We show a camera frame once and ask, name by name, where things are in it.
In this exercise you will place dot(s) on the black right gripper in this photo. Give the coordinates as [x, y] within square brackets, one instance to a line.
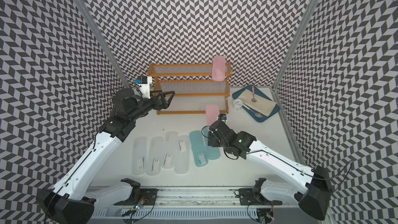
[212, 140]

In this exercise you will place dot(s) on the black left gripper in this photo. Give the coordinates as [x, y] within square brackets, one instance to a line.
[158, 106]

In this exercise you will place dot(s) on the teal pencil case plain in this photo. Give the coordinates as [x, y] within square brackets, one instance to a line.
[212, 153]

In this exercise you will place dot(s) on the teal pencil case with label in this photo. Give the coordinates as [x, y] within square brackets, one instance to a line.
[198, 148]

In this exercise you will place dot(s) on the pink pencil case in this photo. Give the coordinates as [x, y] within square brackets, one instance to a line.
[218, 69]
[212, 112]

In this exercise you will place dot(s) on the clear pencil case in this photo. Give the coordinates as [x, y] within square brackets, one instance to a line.
[170, 150]
[139, 156]
[182, 157]
[155, 153]

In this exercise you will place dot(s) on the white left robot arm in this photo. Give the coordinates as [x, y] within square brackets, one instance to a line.
[66, 202]

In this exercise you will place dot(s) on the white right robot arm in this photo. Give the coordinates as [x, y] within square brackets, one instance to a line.
[310, 188]

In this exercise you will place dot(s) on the wooden three-tier shelf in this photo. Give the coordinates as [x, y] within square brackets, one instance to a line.
[191, 80]

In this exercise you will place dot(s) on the beige cloth napkin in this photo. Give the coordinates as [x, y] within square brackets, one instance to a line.
[263, 105]

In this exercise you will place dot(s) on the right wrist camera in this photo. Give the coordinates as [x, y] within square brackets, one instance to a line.
[222, 117]

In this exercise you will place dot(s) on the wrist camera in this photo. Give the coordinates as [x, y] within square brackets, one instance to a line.
[143, 84]
[222, 117]

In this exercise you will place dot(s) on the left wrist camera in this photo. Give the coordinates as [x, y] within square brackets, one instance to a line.
[143, 84]

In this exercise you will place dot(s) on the large white-handled spoon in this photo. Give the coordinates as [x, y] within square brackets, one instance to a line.
[258, 115]

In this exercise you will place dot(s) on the small pink-handled spoon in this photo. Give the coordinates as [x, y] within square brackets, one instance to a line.
[253, 94]

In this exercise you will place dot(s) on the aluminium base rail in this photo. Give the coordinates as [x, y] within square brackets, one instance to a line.
[200, 204]

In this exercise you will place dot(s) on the aluminium corner post left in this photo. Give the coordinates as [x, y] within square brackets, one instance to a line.
[83, 9]

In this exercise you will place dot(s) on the aluminium corner post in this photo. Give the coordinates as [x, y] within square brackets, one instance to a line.
[312, 5]
[83, 9]

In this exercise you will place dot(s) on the aluminium corner post right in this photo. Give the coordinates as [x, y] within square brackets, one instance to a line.
[312, 5]

